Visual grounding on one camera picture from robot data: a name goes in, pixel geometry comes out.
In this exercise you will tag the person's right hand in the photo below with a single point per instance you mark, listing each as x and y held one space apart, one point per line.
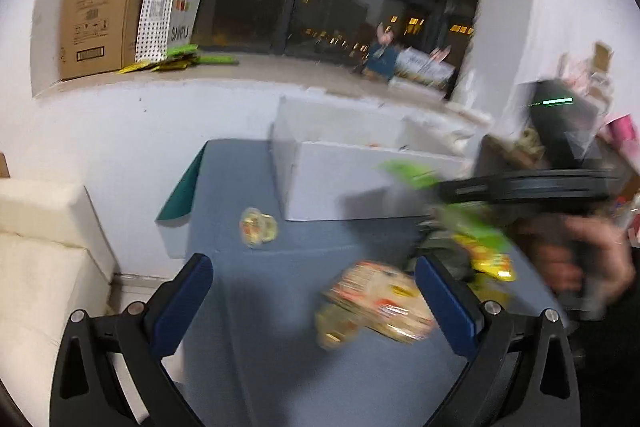
602 247

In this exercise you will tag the teal panel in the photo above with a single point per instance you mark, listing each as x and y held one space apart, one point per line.
182 187

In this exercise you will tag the brown cardboard box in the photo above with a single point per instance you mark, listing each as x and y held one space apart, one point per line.
100 7

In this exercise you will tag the orange and beige snack packet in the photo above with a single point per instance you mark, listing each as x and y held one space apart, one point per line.
375 302

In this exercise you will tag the white cardboard box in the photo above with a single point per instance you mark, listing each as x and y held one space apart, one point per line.
340 182

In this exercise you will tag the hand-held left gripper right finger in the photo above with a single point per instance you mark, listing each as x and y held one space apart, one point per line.
442 302

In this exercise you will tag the white dotted shopping bag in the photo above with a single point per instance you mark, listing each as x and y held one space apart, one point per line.
172 2

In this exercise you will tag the clear jelly cup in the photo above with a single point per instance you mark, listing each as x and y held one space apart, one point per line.
258 227

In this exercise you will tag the cluttered shelf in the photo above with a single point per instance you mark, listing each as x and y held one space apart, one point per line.
620 127

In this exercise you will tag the pile of green packets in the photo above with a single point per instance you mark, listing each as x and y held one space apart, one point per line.
175 59

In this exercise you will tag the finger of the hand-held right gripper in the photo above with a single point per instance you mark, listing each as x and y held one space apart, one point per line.
442 252
470 190

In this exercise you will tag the brown cardboard piece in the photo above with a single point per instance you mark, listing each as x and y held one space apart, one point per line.
3 164

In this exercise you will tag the white sofa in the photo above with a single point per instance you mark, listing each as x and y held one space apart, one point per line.
40 267

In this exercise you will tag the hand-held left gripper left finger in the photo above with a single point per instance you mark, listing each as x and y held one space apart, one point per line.
185 302

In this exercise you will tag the green and yellow snack packet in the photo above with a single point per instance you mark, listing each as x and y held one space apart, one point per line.
477 232

